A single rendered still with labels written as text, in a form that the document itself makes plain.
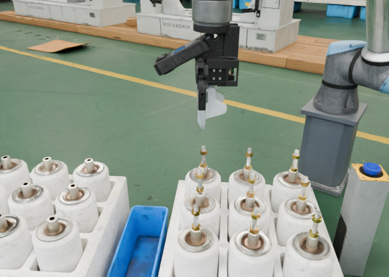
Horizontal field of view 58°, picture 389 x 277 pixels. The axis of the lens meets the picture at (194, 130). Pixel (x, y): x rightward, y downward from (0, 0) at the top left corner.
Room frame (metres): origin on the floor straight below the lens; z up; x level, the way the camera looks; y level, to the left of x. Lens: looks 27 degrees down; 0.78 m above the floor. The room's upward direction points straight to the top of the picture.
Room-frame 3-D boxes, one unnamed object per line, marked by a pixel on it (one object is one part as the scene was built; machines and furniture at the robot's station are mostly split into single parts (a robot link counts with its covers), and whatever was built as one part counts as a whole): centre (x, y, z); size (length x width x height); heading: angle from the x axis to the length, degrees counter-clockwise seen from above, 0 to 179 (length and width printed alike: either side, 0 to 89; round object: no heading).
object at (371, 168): (0.71, -0.43, 0.32); 0.04 x 0.04 x 0.02
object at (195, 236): (0.55, 0.00, 0.26); 0.02 x 0.02 x 0.03
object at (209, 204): (0.67, -0.01, 0.25); 0.08 x 0.08 x 0.01
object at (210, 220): (0.67, -0.01, 0.16); 0.10 x 0.10 x 0.18
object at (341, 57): (1.14, -0.50, 0.47); 0.13 x 0.12 x 0.14; 33
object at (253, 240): (0.54, -0.12, 0.26); 0.02 x 0.02 x 0.03
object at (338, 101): (1.15, -0.50, 0.35); 0.15 x 0.15 x 0.10
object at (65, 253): (0.58, 0.30, 0.16); 0.10 x 0.10 x 0.18
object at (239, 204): (0.66, -0.13, 0.25); 0.08 x 0.08 x 0.01
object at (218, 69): (0.68, -0.04, 0.61); 0.09 x 0.08 x 0.12; 92
